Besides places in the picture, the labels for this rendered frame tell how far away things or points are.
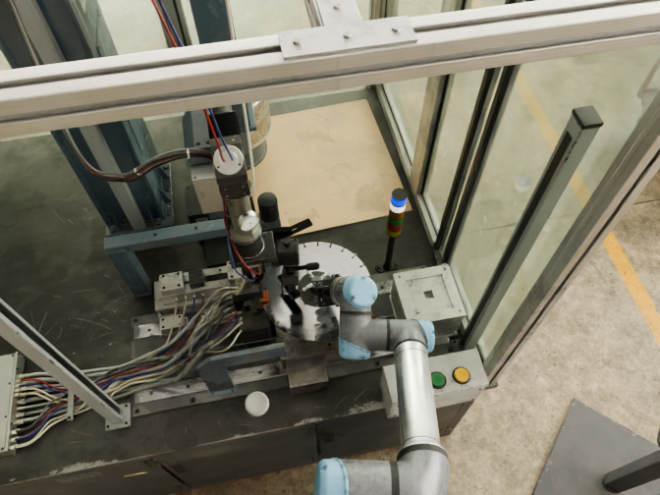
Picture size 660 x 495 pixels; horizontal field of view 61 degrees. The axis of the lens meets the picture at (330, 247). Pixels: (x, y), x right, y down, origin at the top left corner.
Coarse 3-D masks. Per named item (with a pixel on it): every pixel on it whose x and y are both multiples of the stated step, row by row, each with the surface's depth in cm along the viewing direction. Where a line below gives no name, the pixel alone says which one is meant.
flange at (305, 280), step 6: (306, 276) 166; (330, 276) 166; (300, 282) 165; (306, 282) 165; (300, 288) 164; (312, 288) 162; (306, 294) 163; (312, 294) 163; (306, 300) 162; (312, 300) 162
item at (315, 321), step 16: (304, 256) 171; (320, 256) 171; (336, 256) 171; (352, 256) 171; (272, 272) 168; (304, 272) 168; (336, 272) 168; (352, 272) 168; (272, 288) 165; (272, 304) 162; (288, 304) 162; (304, 304) 162; (272, 320) 159; (288, 320) 159; (304, 320) 159; (320, 320) 159; (336, 320) 159; (304, 336) 157; (320, 336) 157; (336, 336) 157
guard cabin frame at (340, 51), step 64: (320, 0) 59; (384, 0) 206; (448, 0) 143; (512, 0) 113; (576, 0) 59; (640, 0) 60; (64, 64) 54; (128, 64) 54; (192, 64) 54; (256, 64) 54; (320, 64) 55; (384, 64) 58; (448, 64) 59; (512, 64) 60; (0, 128) 54; (64, 128) 56; (640, 128) 80; (448, 256) 184; (576, 256) 105; (512, 320) 137
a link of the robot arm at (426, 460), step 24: (408, 336) 125; (432, 336) 127; (408, 360) 120; (408, 384) 115; (408, 408) 111; (432, 408) 111; (408, 432) 106; (432, 432) 106; (408, 456) 101; (432, 456) 100; (408, 480) 95; (432, 480) 97
